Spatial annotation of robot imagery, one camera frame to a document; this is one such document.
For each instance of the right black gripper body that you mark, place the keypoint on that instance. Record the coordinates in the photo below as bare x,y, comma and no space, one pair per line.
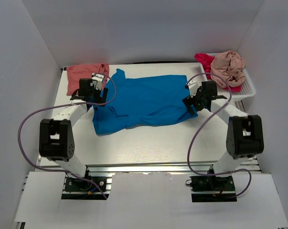
193,102

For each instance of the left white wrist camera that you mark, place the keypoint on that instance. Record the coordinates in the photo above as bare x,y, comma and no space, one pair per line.
99,81

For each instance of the folded salmon pink t-shirt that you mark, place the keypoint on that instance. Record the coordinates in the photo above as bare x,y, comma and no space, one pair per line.
77,72

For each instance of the magenta red t-shirt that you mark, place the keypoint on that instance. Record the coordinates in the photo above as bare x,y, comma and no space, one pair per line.
206,61

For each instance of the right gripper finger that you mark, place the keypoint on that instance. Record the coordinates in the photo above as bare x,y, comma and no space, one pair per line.
199,105
187,101

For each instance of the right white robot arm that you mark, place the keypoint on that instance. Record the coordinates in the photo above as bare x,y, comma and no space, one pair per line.
244,137

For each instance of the white plastic basket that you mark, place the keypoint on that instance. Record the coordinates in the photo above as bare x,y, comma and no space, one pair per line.
247,88

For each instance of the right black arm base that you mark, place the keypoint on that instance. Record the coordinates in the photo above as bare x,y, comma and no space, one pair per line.
206,189

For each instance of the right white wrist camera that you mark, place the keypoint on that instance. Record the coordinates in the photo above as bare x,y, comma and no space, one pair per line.
192,86

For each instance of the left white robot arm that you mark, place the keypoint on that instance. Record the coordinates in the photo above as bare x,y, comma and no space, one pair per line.
56,139

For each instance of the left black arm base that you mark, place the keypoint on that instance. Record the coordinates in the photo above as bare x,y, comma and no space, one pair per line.
76,189

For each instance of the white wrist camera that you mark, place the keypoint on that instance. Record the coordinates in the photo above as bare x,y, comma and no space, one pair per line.
192,86
99,81

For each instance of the blue t-shirt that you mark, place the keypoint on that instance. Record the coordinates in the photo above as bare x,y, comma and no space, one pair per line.
151,101

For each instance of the beige crumpled t-shirt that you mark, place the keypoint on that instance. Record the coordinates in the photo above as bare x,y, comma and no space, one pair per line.
229,66

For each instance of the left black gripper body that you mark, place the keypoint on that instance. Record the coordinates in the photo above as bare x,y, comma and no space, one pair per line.
96,98

